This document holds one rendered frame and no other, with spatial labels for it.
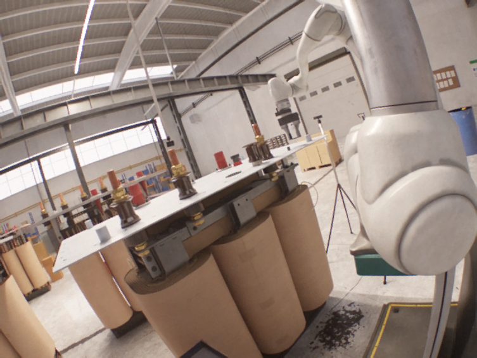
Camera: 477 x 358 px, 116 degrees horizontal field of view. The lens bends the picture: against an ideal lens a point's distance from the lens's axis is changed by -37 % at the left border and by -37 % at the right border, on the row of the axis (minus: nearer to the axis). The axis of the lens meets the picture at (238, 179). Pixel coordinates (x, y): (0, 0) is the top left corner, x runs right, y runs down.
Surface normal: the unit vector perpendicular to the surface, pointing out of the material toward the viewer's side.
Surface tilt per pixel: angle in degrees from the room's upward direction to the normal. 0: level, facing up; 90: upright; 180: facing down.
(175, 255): 90
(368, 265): 90
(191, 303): 90
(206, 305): 90
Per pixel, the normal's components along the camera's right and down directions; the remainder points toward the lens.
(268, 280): 0.64, -0.13
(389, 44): -0.64, 0.28
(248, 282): 0.11, 0.10
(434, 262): -0.32, 0.34
